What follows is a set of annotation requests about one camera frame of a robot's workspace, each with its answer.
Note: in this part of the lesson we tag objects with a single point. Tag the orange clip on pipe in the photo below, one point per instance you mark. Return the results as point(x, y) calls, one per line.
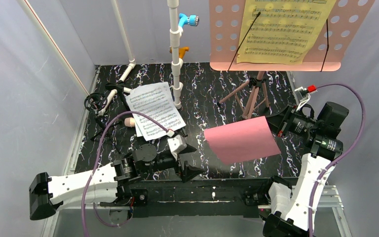
point(182, 51)

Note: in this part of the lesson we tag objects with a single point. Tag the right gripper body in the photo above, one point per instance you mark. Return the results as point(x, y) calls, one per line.
point(283, 121)

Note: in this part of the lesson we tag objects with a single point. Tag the pink music stand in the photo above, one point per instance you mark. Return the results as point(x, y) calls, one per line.
point(325, 56)

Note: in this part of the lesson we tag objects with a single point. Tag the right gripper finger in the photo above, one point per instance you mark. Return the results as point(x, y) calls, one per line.
point(277, 124)
point(279, 111)

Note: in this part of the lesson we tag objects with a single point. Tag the pink sheet music page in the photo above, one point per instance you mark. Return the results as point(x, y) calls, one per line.
point(242, 141)

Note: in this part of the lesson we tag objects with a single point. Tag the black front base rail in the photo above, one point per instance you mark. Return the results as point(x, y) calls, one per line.
point(209, 197)

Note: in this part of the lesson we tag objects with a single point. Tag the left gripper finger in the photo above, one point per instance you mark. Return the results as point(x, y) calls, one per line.
point(189, 172)
point(188, 149)

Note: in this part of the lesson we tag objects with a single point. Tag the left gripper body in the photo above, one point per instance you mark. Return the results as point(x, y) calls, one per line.
point(182, 166)

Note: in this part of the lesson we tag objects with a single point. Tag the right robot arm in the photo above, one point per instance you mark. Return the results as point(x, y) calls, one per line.
point(293, 209)

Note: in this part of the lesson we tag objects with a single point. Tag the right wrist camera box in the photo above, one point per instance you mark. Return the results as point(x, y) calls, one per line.
point(303, 95)

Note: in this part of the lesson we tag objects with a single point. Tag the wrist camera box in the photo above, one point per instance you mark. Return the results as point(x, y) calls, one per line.
point(177, 143)
point(303, 95)

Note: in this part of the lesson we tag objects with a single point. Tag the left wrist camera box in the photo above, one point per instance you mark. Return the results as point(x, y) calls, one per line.
point(177, 143)

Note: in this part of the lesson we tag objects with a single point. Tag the blue clip on pipe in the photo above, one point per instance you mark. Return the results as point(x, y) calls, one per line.
point(192, 20)

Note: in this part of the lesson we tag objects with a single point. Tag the white sheet music page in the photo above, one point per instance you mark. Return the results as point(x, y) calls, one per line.
point(166, 115)
point(149, 95)

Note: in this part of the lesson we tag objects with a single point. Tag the yellow sheet music page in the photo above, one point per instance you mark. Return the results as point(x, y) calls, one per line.
point(281, 31)

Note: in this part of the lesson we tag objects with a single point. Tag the pink microphone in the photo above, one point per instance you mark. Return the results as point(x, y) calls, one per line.
point(130, 122)

